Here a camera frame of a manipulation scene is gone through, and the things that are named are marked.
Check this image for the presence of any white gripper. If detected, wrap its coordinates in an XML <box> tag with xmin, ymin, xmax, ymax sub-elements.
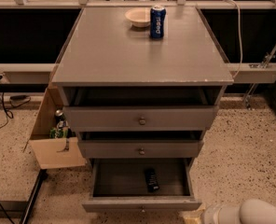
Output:
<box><xmin>181</xmin><ymin>204</ymin><xmax>241</xmax><ymax>224</ymax></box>

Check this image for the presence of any grey bottom drawer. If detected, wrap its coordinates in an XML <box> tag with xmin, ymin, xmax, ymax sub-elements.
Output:
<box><xmin>83</xmin><ymin>158</ymin><xmax>201</xmax><ymax>212</ymax></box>

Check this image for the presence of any grey drawer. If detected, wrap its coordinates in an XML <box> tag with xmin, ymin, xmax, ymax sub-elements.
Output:
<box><xmin>78</xmin><ymin>131</ymin><xmax>203</xmax><ymax>159</ymax></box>
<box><xmin>62</xmin><ymin>87</ymin><xmax>220</xmax><ymax>133</ymax></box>
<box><xmin>83</xmin><ymin>158</ymin><xmax>201</xmax><ymax>212</ymax></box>

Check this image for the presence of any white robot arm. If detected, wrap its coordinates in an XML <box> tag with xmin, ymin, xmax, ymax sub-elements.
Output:
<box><xmin>182</xmin><ymin>199</ymin><xmax>276</xmax><ymax>224</ymax></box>

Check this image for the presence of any black remote in drawer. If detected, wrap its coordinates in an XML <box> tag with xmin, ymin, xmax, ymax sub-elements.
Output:
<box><xmin>145</xmin><ymin>168</ymin><xmax>159</xmax><ymax>192</ymax></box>

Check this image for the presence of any grey middle drawer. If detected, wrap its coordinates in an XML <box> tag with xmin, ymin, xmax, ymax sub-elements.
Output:
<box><xmin>78</xmin><ymin>131</ymin><xmax>203</xmax><ymax>159</ymax></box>

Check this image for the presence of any grey drawer cabinet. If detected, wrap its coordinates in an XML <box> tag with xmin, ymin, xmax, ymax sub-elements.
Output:
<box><xmin>51</xmin><ymin>6</ymin><xmax>235</xmax><ymax>170</ymax></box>

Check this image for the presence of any grey top drawer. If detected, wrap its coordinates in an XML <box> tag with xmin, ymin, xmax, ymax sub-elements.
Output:
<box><xmin>62</xmin><ymin>87</ymin><xmax>220</xmax><ymax>133</ymax></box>

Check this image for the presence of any black floor bar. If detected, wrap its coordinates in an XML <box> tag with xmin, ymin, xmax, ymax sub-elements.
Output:
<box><xmin>19</xmin><ymin>169</ymin><xmax>48</xmax><ymax>224</ymax></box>

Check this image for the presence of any cardboard box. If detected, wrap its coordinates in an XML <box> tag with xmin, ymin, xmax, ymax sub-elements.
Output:
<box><xmin>29</xmin><ymin>87</ymin><xmax>86</xmax><ymax>169</ymax></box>

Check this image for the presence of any dark can in box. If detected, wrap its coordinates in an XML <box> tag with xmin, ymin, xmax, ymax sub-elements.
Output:
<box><xmin>55</xmin><ymin>109</ymin><xmax>65</xmax><ymax>122</ymax></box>

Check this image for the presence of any blue Pepsi can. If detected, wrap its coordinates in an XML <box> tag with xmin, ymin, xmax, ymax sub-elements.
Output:
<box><xmin>150</xmin><ymin>5</ymin><xmax>166</xmax><ymax>39</ymax></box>

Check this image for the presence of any white bowl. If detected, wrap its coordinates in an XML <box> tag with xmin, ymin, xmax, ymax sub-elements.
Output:
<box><xmin>125</xmin><ymin>7</ymin><xmax>150</xmax><ymax>28</ymax></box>

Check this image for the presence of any black floor cable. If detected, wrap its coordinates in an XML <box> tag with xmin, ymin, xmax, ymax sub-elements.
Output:
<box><xmin>0</xmin><ymin>75</ymin><xmax>32</xmax><ymax>136</ymax></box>

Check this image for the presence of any white cable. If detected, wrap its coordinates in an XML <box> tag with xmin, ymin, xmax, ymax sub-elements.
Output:
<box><xmin>222</xmin><ymin>0</ymin><xmax>244</xmax><ymax>79</ymax></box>

